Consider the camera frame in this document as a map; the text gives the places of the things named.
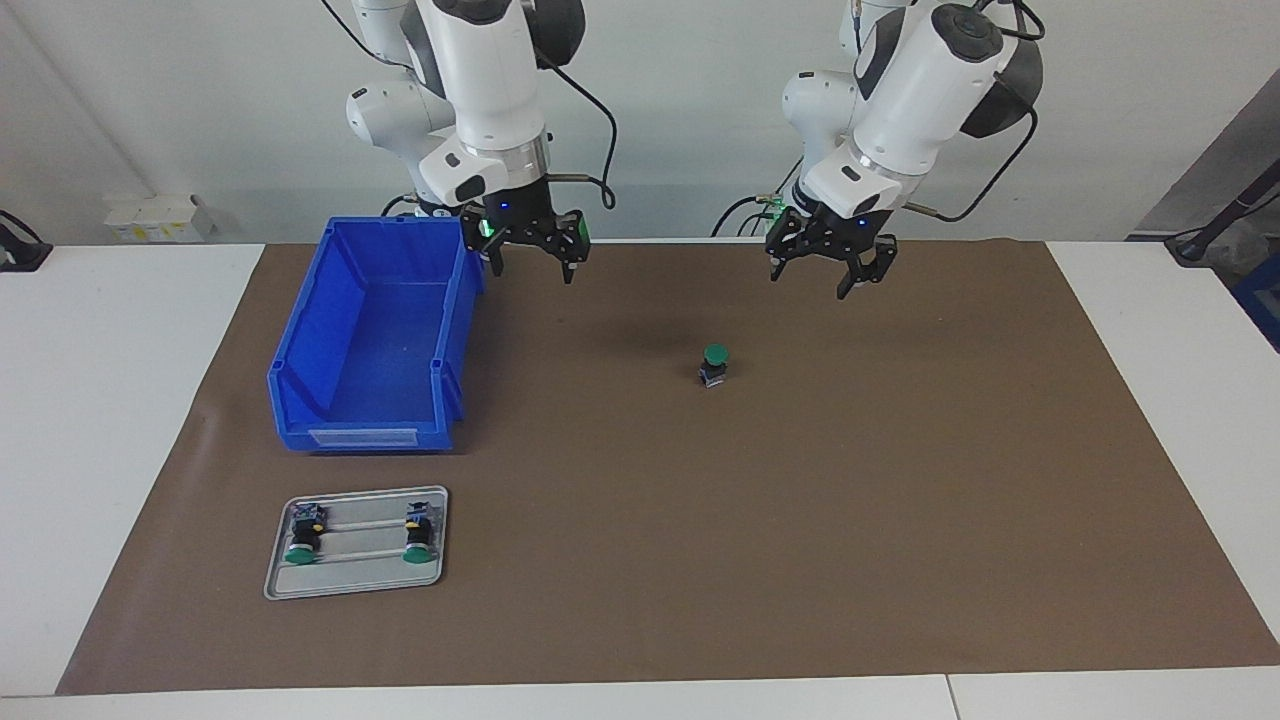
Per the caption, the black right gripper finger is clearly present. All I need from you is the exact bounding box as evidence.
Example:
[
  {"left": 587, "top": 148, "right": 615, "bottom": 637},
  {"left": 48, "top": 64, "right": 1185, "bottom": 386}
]
[
  {"left": 462, "top": 204, "right": 512, "bottom": 278},
  {"left": 540, "top": 208, "right": 592, "bottom": 286}
]

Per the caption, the grey metal tray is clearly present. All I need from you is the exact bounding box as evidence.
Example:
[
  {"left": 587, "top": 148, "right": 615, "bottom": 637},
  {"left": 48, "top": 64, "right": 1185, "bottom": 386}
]
[{"left": 263, "top": 485, "right": 450, "bottom": 601}]

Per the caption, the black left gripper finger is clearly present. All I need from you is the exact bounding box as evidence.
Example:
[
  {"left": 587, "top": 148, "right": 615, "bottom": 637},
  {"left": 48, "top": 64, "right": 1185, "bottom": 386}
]
[
  {"left": 765, "top": 210, "right": 817, "bottom": 283},
  {"left": 837, "top": 234, "right": 899, "bottom": 301}
]

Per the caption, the black clamp mount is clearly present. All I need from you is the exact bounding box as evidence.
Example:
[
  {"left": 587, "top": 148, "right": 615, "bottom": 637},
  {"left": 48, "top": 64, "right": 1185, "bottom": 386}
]
[{"left": 0, "top": 208, "right": 54, "bottom": 273}]

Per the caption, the blue crate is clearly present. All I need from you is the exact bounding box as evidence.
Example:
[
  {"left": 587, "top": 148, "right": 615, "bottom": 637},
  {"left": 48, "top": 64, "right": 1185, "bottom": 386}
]
[{"left": 1232, "top": 250, "right": 1280, "bottom": 353}]

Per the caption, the brown table mat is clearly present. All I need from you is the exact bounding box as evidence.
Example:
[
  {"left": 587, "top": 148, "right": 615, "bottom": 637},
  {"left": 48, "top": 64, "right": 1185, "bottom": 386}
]
[{"left": 55, "top": 238, "right": 1280, "bottom": 696}]

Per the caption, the blue plastic storage bin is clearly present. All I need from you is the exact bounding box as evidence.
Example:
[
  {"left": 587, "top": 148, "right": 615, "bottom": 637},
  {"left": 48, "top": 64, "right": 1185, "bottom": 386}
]
[{"left": 266, "top": 215, "right": 488, "bottom": 454}]

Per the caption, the black stand pole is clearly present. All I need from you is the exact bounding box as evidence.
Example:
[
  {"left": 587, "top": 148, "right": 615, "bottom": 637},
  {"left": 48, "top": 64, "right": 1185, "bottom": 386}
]
[{"left": 1165, "top": 160, "right": 1280, "bottom": 266}]

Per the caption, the white cardboard box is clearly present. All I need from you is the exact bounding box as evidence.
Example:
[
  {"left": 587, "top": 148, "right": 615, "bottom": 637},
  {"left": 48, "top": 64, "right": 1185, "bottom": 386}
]
[{"left": 103, "top": 193, "right": 216, "bottom": 244}]

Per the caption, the black left arm base cable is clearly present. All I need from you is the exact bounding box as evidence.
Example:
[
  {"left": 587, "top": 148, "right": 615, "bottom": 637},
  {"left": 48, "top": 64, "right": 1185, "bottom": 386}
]
[{"left": 710, "top": 193, "right": 791, "bottom": 239}]

